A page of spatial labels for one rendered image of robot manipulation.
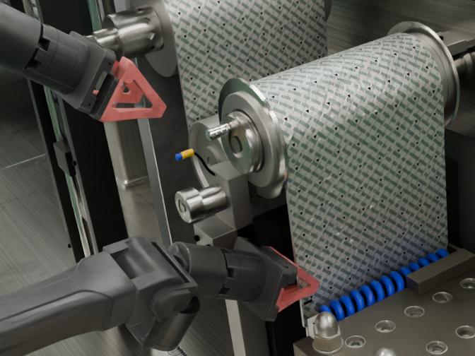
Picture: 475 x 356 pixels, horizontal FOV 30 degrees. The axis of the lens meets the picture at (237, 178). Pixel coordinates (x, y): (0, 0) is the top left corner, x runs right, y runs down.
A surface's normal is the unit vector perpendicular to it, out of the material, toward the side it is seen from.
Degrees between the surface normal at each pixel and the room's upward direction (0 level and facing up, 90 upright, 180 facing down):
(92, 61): 50
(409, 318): 0
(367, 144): 90
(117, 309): 110
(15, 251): 0
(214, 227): 0
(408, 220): 90
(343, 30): 90
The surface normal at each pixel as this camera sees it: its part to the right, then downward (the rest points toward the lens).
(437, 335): -0.13, -0.89
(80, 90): -0.74, -0.32
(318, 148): 0.51, 0.33
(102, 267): 0.25, -0.76
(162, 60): -0.85, 0.33
